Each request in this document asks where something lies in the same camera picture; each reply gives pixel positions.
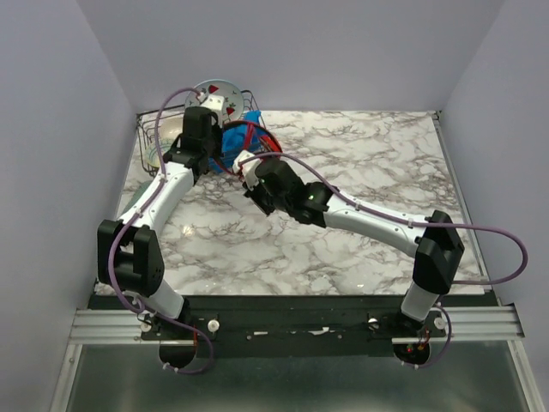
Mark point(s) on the blue cloth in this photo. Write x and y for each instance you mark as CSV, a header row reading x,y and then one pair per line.
x,y
233,139

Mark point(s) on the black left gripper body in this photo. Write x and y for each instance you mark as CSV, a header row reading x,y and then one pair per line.
x,y
214,141

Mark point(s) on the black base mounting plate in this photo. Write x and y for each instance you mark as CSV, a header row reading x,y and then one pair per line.
x,y
294,326

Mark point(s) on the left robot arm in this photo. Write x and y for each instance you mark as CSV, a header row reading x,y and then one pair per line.
x,y
129,254

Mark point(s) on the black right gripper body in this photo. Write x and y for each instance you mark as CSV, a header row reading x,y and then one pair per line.
x,y
261,172

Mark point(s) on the aluminium frame rail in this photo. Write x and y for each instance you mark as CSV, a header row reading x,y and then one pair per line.
x,y
469,324

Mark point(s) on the black wire dish rack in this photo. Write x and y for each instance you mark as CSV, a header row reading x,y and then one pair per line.
x,y
146,132

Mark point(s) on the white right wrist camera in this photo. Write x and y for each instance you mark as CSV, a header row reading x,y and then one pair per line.
x,y
244,166

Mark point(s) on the light green dish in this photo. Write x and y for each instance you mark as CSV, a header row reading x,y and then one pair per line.
x,y
130,197

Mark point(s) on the patterned yellow centre bowl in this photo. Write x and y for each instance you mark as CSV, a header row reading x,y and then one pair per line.
x,y
154,157

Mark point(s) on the red black headphones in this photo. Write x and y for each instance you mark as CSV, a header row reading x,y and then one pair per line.
x,y
246,134

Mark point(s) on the cream bowl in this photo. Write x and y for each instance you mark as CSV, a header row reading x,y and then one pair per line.
x,y
170,129

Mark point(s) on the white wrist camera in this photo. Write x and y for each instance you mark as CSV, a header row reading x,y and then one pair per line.
x,y
244,166
216,104

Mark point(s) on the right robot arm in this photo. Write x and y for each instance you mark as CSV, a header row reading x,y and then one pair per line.
x,y
432,241

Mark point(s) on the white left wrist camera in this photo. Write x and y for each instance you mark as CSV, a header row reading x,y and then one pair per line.
x,y
216,104

